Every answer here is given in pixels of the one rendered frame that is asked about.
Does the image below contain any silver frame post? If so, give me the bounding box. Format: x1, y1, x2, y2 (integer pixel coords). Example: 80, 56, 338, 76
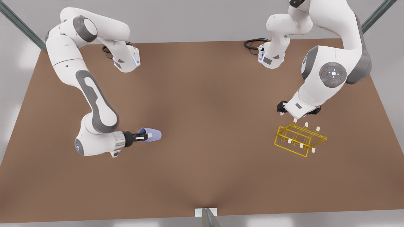
194, 208, 223, 227
0, 3, 47, 50
361, 0, 397, 34

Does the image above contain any lavender blue cup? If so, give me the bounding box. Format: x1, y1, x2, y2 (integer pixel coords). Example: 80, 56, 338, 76
139, 127, 162, 143

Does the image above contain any black cable loop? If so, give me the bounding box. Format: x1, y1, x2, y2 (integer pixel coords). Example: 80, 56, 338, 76
244, 38, 270, 56
102, 42, 133, 59

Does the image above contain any yellow wire cup holder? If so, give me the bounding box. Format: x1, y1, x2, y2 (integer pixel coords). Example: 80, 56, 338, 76
274, 119, 328, 158

